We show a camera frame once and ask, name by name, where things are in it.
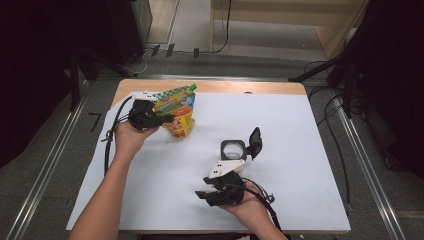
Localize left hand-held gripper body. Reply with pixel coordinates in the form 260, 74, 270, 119
127, 90, 165, 131

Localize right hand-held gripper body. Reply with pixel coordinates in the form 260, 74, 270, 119
204, 158, 248, 208

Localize yellow snack pouch green cap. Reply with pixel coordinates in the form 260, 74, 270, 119
152, 83, 198, 141

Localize person's right hand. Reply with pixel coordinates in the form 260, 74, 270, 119
217, 185, 268, 223

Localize person's left hand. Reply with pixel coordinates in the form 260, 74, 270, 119
113, 120, 161, 162

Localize white paper sheet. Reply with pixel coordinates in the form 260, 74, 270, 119
65, 91, 352, 234

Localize wooden table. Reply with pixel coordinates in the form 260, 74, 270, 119
65, 78, 352, 236

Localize black cabinet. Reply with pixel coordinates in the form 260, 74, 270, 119
105, 0, 154, 66

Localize dark curtain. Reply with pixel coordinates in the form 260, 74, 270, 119
0, 0, 111, 169
346, 0, 424, 181

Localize light wooden furniture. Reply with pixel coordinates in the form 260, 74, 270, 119
209, 0, 369, 62

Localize black metal stand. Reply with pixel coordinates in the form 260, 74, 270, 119
288, 0, 371, 118

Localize left hand-held gripper cable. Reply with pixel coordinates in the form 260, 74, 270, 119
100, 95, 135, 177

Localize hand-held gripper cable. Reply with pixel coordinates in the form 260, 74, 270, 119
241, 177, 283, 233
100, 95, 135, 177

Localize right hand-held gripper cable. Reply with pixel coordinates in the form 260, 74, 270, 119
241, 177, 283, 233

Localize white floor cable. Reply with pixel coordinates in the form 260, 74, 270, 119
131, 48, 154, 75

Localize metal floor rail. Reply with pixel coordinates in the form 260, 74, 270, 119
137, 73, 290, 83
332, 96, 407, 240
5, 79, 92, 240

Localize hanging black cable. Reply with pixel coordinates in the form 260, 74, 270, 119
212, 0, 233, 55

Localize black floor cables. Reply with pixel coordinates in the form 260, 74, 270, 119
303, 59, 359, 206

